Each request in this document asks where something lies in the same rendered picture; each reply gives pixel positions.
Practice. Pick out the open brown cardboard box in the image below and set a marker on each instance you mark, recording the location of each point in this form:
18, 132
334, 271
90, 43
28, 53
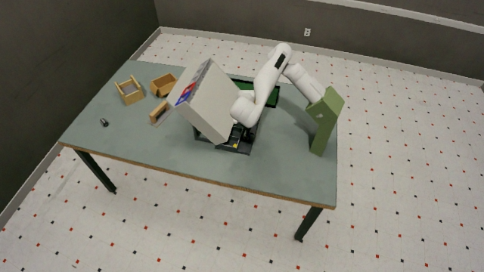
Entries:
160, 82

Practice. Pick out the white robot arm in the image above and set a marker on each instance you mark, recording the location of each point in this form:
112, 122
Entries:
247, 112

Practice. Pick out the tan cardboard box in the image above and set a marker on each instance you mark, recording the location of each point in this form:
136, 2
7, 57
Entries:
129, 92

